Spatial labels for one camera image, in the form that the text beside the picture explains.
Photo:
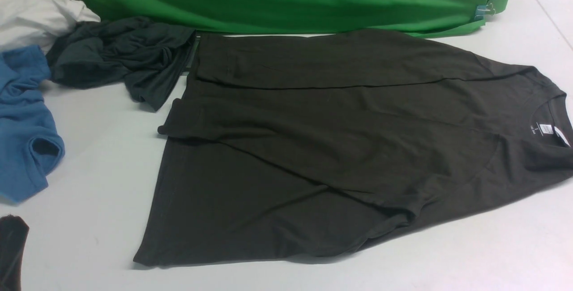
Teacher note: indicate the black garment at edge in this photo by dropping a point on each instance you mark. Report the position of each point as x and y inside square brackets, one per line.
[13, 236]

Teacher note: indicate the dark teal crumpled shirt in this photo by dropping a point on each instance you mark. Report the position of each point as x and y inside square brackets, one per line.
[147, 56]

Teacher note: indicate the dark gray long-sleeve shirt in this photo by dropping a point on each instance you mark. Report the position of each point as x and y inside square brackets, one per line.
[286, 146]

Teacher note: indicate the metal table cable hatch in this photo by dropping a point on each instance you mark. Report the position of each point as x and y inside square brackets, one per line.
[191, 58]

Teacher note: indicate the blue shirt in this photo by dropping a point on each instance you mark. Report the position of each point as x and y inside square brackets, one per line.
[30, 146]

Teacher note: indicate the blue binder clip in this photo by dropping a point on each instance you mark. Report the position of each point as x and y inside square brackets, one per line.
[481, 11]

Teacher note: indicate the white crumpled shirt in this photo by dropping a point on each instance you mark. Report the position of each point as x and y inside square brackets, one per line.
[40, 22]

